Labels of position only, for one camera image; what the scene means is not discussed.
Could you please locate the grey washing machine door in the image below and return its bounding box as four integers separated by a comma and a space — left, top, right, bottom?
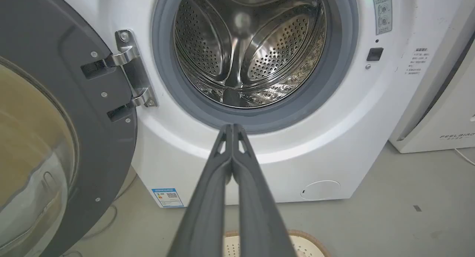
0, 0, 138, 257

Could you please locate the white front-load washing machine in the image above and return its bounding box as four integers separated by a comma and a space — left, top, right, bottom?
52, 0, 475, 208

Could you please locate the white appliance with lettering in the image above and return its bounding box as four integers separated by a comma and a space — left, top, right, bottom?
388, 37, 475, 154

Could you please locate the white power cable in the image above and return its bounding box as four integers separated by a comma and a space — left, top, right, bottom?
454, 148, 475, 167

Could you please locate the grey rubber door gasket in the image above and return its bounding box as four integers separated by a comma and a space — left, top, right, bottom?
151, 0, 359, 134

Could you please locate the thin grey floor cable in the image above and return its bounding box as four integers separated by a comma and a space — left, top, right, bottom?
61, 167, 138, 257

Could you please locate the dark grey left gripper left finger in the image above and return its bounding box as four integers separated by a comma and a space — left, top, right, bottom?
167, 124, 233, 257

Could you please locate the blue energy label sticker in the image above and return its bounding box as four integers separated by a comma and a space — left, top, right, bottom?
151, 188, 184, 208

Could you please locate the black door latch socket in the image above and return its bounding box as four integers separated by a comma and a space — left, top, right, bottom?
367, 47, 384, 62

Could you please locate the stainless steel washing machine drum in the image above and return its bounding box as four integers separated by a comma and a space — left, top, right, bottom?
174, 0, 327, 109

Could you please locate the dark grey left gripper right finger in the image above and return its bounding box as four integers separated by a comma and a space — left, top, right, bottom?
232, 124, 297, 257

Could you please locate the silver metal door hinge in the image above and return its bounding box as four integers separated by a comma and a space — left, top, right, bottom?
105, 29, 158, 108

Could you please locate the woven laundry basket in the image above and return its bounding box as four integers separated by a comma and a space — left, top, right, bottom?
223, 230, 332, 257

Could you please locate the grey instruction sticker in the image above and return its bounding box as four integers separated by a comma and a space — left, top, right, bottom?
372, 0, 393, 36

